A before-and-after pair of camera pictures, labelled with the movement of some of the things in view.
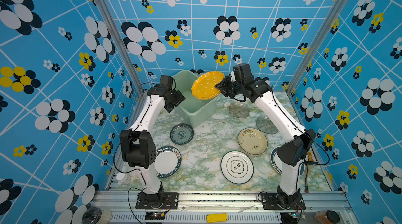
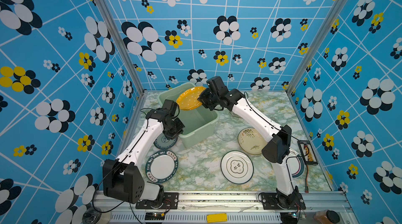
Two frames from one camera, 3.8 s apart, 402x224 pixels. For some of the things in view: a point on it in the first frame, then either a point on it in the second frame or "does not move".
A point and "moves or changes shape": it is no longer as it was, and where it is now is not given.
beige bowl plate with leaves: x=253 y=141 does not move
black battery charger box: x=310 y=158 does not move
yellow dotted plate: x=204 y=87 moves or changes shape
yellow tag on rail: x=215 y=217 does not move
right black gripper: x=222 y=88 → x=202 y=97
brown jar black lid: x=326 y=216 does not move
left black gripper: x=179 y=97 → x=181 y=127
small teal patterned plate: x=181 y=134 → x=162 y=142
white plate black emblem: x=237 y=167 does not move
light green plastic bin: x=194 y=110 → x=198 y=123
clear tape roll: x=94 y=215 does not move
